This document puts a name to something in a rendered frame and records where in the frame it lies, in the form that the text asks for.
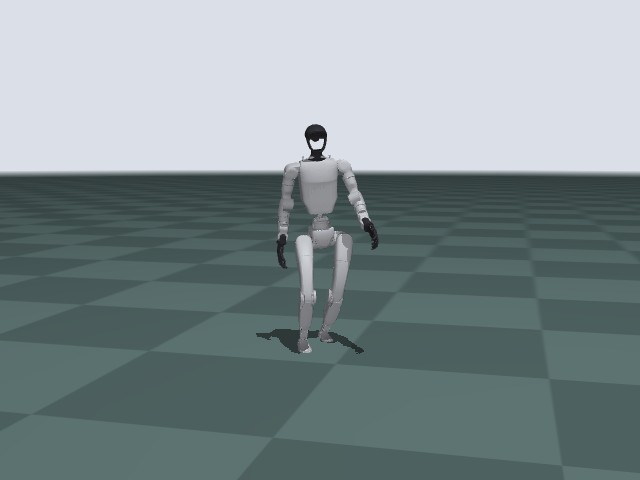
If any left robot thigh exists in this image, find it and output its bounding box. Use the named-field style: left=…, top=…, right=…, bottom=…
left=326, top=231, right=353, bottom=305

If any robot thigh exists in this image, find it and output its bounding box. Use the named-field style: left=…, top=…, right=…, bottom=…
left=326, top=231, right=353, bottom=305
left=294, top=235, right=316, bottom=306

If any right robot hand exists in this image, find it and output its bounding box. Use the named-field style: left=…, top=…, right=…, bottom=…
left=276, top=234, right=288, bottom=268

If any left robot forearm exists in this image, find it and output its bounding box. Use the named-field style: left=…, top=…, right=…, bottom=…
left=353, top=191, right=371, bottom=229

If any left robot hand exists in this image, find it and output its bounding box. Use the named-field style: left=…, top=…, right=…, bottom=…
left=362, top=218, right=378, bottom=250

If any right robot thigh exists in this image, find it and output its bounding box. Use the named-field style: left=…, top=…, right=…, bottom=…
left=294, top=235, right=316, bottom=306

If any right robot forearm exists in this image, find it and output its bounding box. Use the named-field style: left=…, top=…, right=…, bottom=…
left=277, top=198, right=290, bottom=241

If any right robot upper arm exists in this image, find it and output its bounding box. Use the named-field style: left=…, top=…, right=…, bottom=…
left=281, top=162, right=300, bottom=210

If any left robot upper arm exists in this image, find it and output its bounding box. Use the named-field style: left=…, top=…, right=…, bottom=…
left=335, top=160, right=361, bottom=205

